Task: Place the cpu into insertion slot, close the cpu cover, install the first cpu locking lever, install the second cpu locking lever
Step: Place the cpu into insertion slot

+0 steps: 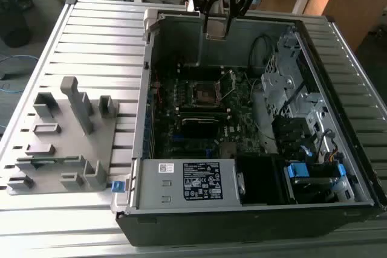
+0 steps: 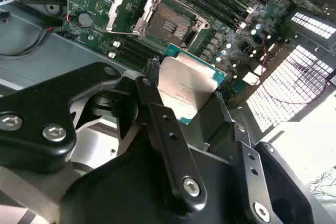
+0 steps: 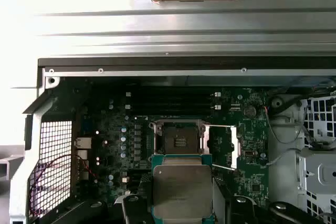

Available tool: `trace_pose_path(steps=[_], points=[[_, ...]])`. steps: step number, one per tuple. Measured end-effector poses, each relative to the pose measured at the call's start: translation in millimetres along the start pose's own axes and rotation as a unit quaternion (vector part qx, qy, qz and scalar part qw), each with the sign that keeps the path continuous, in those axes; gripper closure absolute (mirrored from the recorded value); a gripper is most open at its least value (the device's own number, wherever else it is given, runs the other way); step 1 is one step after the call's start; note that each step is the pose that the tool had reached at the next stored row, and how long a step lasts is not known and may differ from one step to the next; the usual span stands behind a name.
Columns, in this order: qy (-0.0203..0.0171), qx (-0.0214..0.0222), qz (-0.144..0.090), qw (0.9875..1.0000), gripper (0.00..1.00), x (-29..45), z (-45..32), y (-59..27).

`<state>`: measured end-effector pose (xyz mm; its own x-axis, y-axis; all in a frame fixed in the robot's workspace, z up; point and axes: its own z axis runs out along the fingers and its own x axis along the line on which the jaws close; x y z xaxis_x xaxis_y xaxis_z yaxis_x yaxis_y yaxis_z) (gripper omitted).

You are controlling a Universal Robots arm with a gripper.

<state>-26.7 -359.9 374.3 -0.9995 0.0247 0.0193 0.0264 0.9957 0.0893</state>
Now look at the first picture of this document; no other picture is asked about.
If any silver CPU plate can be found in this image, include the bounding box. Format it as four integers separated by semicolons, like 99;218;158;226
206;15;228;41

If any metal socket cover frame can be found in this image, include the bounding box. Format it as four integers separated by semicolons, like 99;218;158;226
215;69;237;102

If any metal CPU socket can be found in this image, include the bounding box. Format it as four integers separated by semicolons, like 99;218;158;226
189;80;226;108

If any grey case release latch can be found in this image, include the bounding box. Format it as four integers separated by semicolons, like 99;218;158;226
142;8;160;44

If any silver metal drive cage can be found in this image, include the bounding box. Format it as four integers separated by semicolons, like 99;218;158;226
259;24;333;162

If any green motherboard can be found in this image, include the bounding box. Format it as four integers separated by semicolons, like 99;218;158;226
149;64;264;160

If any black graphics card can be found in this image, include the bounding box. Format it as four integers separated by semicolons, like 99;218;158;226
180;115;221;138

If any brown chipset heatsink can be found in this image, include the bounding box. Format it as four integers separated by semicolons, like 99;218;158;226
220;141;238;158

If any blue disk carrier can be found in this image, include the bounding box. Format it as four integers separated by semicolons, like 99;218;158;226
285;162;347;204

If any black mesh wastebasket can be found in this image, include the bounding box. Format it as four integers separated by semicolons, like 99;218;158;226
0;0;34;49

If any grey power supply unit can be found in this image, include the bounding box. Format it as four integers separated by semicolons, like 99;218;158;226
128;158;244;210

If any grey parts rack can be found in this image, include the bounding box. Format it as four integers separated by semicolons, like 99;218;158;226
5;76;120;196

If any green RAM stick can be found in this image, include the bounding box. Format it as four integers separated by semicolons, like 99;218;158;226
31;156;81;165

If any black open PC case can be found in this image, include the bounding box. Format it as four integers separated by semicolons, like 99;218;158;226
110;7;387;248

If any thick black cable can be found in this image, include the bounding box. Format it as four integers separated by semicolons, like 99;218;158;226
250;33;275;73
278;82;307;117

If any thin red wire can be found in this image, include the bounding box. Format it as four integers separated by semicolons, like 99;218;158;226
152;67;164;105

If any black plastic drive bracket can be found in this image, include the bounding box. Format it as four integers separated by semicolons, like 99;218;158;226
271;115;312;153

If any orange yellow wire bundle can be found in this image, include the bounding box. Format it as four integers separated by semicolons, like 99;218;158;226
323;146;344;165

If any blue floor cable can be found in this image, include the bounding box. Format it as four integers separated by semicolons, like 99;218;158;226
0;54;40;94

